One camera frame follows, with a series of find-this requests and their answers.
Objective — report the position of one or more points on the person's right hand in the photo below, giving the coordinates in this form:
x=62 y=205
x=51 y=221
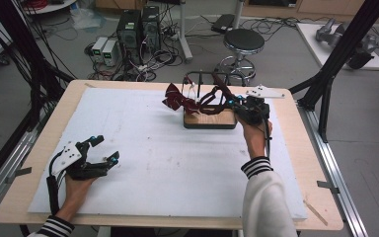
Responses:
x=255 y=138

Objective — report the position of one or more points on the black rack with wooden tray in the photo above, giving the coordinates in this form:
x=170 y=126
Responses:
x=209 y=121

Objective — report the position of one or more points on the black flat box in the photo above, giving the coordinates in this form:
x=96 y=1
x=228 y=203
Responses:
x=223 y=23

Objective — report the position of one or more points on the white foam mat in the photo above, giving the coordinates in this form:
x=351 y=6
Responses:
x=161 y=164

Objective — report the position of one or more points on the grey power supply unit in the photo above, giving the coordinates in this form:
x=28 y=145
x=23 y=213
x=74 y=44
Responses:
x=98 y=47
x=110 y=52

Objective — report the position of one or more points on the striped dark red bow tie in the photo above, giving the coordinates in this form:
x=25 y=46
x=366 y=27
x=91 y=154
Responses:
x=177 y=98

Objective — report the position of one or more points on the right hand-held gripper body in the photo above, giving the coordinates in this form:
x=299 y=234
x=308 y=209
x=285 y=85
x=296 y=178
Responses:
x=255 y=107

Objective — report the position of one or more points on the person's left hand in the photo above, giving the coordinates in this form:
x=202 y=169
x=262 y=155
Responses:
x=75 y=194

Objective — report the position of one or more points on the white floor board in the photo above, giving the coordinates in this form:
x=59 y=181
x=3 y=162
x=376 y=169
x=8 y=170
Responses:
x=312 y=39

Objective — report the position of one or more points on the grey robot part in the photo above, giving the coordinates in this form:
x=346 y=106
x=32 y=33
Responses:
x=329 y=33

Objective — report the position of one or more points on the clear plastic bag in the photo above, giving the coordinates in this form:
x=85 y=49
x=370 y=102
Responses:
x=85 y=18

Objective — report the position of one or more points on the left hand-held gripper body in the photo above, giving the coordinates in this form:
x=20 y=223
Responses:
x=67 y=158

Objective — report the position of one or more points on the grey metal bracket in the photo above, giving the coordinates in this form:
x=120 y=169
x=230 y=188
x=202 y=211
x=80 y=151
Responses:
x=327 y=186
x=19 y=173

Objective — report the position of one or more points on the white desk leg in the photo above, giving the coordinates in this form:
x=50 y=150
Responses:
x=185 y=36

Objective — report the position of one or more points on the thin wooden stick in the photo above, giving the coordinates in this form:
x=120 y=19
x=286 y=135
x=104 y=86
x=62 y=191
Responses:
x=316 y=213

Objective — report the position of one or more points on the black metal frame post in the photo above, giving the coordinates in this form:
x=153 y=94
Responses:
x=342 y=49
x=23 y=49

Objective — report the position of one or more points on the plain dark red bow tie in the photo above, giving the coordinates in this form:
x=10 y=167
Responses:
x=215 y=105

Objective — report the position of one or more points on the aluminium rail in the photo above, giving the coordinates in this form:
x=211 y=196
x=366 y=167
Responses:
x=339 y=171
x=3 y=174

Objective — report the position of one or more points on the black round stool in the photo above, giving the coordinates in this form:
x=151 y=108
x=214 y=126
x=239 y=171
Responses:
x=243 y=41

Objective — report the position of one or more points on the black computer tower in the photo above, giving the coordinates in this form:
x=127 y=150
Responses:
x=150 y=26
x=129 y=33

